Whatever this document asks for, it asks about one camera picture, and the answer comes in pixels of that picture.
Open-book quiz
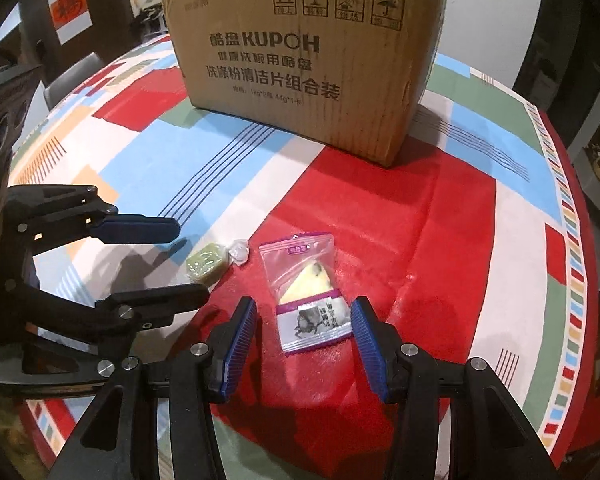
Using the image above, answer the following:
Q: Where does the red and white wall poster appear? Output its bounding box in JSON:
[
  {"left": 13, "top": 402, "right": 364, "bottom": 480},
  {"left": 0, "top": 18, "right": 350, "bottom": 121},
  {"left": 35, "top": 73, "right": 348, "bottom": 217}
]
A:
[{"left": 47, "top": 0, "right": 94, "bottom": 44}]

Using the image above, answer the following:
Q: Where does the colourful patchwork tablecloth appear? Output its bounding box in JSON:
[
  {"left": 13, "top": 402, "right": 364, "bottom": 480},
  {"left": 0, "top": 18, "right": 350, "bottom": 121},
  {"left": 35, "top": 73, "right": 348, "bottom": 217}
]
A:
[{"left": 7, "top": 34, "right": 600, "bottom": 480}]

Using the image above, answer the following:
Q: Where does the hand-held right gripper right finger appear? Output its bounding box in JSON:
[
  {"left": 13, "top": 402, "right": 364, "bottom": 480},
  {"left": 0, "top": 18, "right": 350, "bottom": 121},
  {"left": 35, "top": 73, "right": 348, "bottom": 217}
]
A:
[{"left": 350, "top": 296, "right": 556, "bottom": 480}]

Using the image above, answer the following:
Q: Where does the grey chair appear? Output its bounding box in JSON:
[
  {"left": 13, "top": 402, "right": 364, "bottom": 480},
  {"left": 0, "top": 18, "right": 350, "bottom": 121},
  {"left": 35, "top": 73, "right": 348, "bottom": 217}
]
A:
[{"left": 44, "top": 52, "right": 106, "bottom": 109}]

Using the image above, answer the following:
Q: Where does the green candy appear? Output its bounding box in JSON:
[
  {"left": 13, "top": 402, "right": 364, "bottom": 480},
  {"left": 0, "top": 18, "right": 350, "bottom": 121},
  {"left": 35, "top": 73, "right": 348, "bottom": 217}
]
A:
[{"left": 186, "top": 239, "right": 251, "bottom": 281}]

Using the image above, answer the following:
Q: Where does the cardboard box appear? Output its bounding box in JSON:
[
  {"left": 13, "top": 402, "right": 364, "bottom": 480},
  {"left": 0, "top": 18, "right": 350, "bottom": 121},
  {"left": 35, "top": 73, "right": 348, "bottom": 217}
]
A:
[{"left": 161, "top": 0, "right": 452, "bottom": 168}]

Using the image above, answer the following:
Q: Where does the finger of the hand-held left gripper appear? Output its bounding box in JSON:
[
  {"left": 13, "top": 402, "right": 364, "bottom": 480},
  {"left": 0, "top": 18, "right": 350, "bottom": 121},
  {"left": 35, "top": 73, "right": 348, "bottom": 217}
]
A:
[
  {"left": 7, "top": 185, "right": 182, "bottom": 257},
  {"left": 5, "top": 282, "right": 210, "bottom": 343}
]

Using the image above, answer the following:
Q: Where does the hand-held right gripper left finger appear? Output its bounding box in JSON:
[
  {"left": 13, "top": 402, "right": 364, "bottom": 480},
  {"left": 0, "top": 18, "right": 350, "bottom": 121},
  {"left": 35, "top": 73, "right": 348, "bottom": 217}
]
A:
[{"left": 55, "top": 296, "right": 258, "bottom": 480}]

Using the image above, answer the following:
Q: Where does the purple clear snack packet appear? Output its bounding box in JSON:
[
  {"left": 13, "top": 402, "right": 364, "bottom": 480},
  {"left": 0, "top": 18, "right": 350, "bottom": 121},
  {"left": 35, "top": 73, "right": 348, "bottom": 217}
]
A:
[{"left": 258, "top": 232, "right": 356, "bottom": 357}]

